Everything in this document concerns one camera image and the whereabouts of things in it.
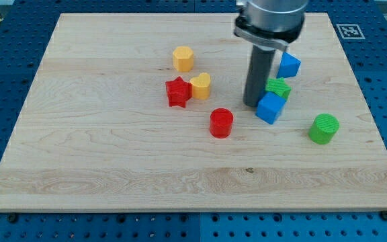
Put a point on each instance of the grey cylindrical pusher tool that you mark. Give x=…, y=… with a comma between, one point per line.
x=260, y=64

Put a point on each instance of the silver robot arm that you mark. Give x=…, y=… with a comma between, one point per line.
x=269, y=25

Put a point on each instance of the green star block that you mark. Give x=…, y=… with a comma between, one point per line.
x=278, y=87

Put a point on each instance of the yellow heart block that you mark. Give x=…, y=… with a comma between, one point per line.
x=200, y=86

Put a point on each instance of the red star block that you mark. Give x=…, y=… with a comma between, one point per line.
x=178, y=92

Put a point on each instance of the blue triangle block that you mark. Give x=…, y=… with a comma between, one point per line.
x=289, y=66

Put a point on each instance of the blue cube block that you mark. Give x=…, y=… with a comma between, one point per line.
x=270, y=107

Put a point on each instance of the red cylinder block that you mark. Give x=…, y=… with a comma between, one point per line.
x=221, y=120

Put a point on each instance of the yellow hexagon block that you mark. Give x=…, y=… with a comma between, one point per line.
x=183, y=59

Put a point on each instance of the green cylinder block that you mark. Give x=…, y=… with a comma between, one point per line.
x=323, y=129

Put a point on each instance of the white fiducial marker tag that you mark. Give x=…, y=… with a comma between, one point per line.
x=350, y=32

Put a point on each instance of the wooden board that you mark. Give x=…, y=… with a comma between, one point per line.
x=96, y=133

